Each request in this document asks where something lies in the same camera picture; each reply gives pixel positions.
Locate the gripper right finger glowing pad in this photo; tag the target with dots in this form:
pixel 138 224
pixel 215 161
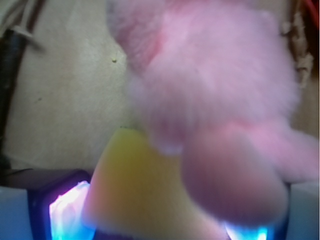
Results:
pixel 302 221

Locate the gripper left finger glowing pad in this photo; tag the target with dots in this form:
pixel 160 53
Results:
pixel 55 199

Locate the yellow sponge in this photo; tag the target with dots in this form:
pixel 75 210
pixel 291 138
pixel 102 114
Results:
pixel 137 192

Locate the pink plush bunny toy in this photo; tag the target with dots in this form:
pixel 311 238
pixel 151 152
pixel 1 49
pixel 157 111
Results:
pixel 211 81

